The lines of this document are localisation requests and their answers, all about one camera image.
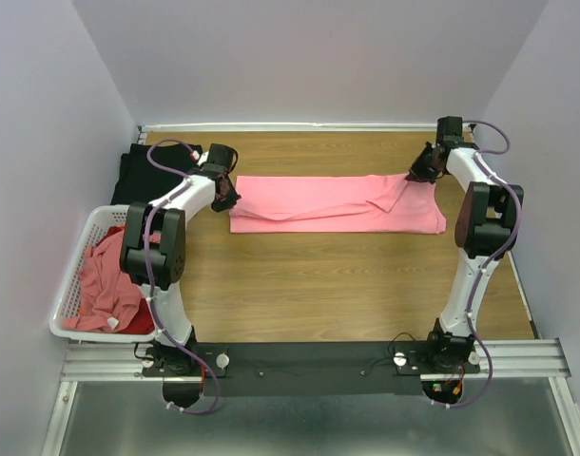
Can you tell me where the pink t shirt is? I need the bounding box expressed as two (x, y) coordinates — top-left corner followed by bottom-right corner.
(230, 174), (447, 235)

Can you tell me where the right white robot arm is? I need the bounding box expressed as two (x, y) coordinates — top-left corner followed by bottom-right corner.
(406, 116), (524, 372)

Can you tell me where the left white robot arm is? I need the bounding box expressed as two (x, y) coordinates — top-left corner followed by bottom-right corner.
(120, 140), (241, 375)

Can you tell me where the folded black t shirt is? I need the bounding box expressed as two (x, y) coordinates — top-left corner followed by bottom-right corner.
(110, 143), (195, 205)

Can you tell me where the white plastic laundry basket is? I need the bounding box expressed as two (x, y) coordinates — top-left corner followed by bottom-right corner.
(49, 205), (155, 344)

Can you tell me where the salmon t shirt in basket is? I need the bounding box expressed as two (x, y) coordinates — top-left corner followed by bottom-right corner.
(64, 226), (154, 335)

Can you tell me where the red t shirt in basket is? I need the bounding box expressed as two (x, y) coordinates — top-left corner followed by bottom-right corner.
(98, 226), (154, 334)

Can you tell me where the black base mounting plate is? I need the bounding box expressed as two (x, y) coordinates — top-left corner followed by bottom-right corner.
(141, 340), (480, 397)

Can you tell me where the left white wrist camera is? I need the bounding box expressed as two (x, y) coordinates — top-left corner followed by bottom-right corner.
(190, 150), (209, 167)

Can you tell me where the aluminium frame rail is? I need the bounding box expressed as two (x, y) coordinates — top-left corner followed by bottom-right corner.
(137, 122), (477, 134)

